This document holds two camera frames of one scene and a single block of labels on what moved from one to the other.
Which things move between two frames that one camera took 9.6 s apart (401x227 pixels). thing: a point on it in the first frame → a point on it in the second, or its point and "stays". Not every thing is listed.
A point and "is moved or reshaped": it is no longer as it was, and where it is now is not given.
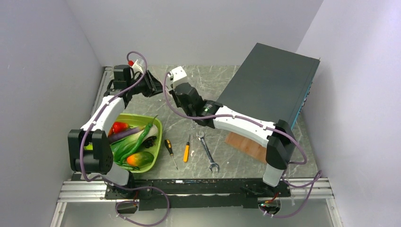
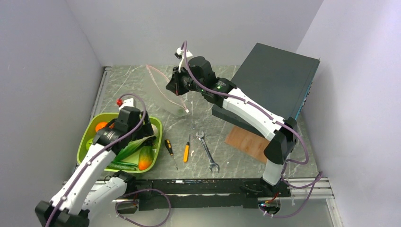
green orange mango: x=140 y=159 is moved or reshaped
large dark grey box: x=272 y=84 stays
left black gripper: x=153 y=86 → x=145 y=130
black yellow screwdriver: x=169 y=146 stays
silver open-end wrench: x=200 y=135 stays
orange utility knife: x=186 y=151 stays
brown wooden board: x=255 y=149 stays
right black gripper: x=175 y=97 → x=175 y=84
